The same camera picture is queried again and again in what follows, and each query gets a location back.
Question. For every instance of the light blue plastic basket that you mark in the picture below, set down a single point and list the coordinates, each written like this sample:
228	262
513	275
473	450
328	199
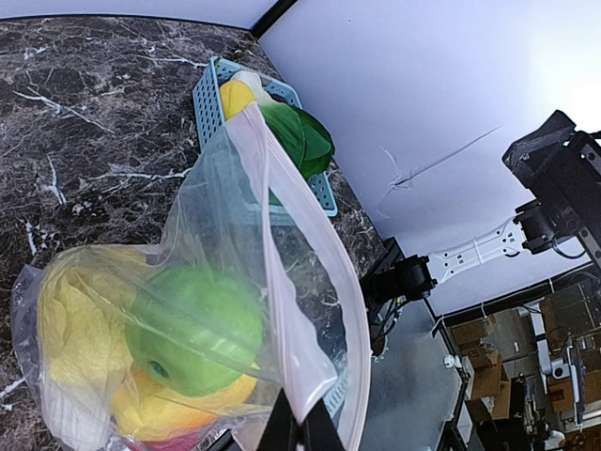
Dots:
209	114

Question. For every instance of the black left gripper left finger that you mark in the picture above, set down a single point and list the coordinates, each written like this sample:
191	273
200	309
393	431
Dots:
282	432

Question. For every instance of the cardboard boxes in background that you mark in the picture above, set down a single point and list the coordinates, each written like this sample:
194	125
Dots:
538	360

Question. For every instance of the green apple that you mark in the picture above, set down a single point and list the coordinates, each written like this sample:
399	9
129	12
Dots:
195	330

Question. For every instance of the right black frame post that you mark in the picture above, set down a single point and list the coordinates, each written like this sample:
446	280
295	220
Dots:
271	17

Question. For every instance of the clear zip top bag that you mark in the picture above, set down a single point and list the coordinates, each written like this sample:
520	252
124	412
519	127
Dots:
244	209

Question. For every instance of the yellow white napa cabbage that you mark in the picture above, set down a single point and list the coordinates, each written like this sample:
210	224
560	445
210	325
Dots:
83	352

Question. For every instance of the red apple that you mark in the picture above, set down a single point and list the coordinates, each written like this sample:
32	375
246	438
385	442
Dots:
186	442

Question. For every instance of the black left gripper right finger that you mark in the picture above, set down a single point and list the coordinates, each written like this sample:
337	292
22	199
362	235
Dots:
318	432

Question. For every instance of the orange yellow mango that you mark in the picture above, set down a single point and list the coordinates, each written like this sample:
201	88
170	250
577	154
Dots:
148	411

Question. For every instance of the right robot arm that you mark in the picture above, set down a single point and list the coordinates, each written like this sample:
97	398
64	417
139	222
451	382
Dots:
560	166

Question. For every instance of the yellow lemon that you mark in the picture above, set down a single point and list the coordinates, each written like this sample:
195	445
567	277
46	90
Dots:
235	96

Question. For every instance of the green leafy vegetable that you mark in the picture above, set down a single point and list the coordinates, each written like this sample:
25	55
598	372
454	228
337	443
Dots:
305	140

